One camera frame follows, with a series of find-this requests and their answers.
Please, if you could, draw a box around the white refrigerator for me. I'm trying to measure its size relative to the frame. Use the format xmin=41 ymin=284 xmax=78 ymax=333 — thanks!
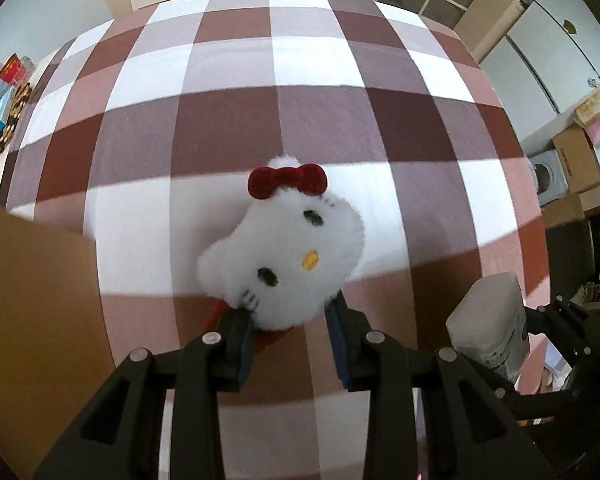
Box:
xmin=481 ymin=0 xmax=600 ymax=154

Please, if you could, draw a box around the grey step stool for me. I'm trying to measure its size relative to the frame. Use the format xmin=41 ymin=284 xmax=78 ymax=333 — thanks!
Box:
xmin=529 ymin=150 xmax=569 ymax=207

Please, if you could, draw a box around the brown cardboard box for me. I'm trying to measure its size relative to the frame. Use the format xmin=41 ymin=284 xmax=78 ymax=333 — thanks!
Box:
xmin=0 ymin=208 xmax=114 ymax=479

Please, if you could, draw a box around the white tissue pack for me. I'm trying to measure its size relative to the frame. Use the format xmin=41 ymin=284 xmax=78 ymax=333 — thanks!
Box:
xmin=445 ymin=272 xmax=530 ymax=384

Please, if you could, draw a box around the brown carton on floor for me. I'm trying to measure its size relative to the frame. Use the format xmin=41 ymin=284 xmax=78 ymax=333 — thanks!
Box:
xmin=553 ymin=124 xmax=600 ymax=193

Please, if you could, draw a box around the white kitten plush toy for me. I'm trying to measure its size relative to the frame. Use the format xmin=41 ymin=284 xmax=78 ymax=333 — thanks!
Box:
xmin=197 ymin=156 xmax=365 ymax=349

